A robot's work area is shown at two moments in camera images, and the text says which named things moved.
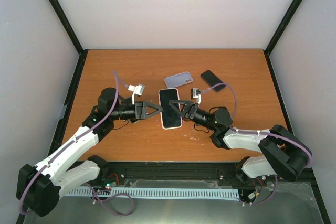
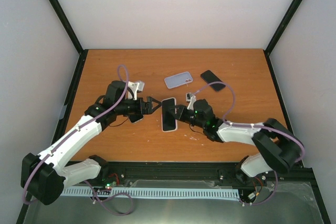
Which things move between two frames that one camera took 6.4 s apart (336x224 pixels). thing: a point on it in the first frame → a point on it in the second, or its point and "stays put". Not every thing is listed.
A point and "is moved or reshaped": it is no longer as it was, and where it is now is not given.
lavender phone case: [178, 79] stays put
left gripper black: [140, 108] → [148, 105]
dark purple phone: [211, 80] stays put
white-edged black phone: [170, 118] is moved or reshaped
